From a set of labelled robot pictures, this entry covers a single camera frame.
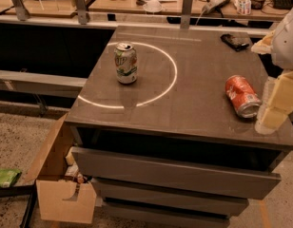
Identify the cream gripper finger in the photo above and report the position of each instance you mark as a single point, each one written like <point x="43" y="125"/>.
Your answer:
<point x="280" y="102"/>
<point x="264" y="46"/>

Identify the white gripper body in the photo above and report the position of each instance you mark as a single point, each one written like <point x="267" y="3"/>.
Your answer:
<point x="287" y="45"/>

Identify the red coke can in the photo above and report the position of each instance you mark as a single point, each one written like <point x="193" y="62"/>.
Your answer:
<point x="243" y="97"/>

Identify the dark rxbar chocolate wrapper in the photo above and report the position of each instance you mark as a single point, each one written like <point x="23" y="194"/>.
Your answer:
<point x="234" y="42"/>

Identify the green white 7up can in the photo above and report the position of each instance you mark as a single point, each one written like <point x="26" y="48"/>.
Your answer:
<point x="125" y="58"/>

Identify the black mesh cup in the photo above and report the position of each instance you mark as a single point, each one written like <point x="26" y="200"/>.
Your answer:
<point x="257" y="4"/>

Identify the white patterned packet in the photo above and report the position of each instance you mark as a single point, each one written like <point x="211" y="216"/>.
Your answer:
<point x="243" y="7"/>

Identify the white power strip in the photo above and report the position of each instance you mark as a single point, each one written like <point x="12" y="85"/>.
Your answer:
<point x="213" y="4"/>

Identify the white bowl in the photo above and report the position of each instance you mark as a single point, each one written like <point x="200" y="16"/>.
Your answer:
<point x="152" y="6"/>

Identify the grey top drawer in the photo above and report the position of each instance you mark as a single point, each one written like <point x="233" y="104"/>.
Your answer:
<point x="173" y="174"/>

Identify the grey drawer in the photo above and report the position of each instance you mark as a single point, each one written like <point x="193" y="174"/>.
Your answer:
<point x="169" y="197"/>
<point x="163" y="216"/>
<point x="173" y="174"/>

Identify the grey middle drawer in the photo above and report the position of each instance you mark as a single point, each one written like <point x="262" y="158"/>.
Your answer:
<point x="169" y="197"/>

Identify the grey bottom drawer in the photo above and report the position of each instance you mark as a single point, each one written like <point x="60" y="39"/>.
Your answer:
<point x="163" y="216"/>

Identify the open cardboard box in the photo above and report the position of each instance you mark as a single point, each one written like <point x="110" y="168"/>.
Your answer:
<point x="59" y="198"/>

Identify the green snack bag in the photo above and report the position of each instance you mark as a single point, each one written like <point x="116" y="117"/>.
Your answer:
<point x="8" y="177"/>

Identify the right metal bracket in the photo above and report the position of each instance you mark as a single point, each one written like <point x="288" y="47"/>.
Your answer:
<point x="186" y="13"/>

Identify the metal bracket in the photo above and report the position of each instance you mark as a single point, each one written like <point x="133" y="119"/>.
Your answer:
<point x="186" y="13"/>
<point x="21" y="12"/>
<point x="82" y="12"/>

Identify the middle metal bracket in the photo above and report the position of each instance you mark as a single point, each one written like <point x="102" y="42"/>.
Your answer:
<point x="82" y="12"/>

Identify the left metal bracket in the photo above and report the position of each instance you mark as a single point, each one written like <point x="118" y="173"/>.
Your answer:
<point x="21" y="12"/>

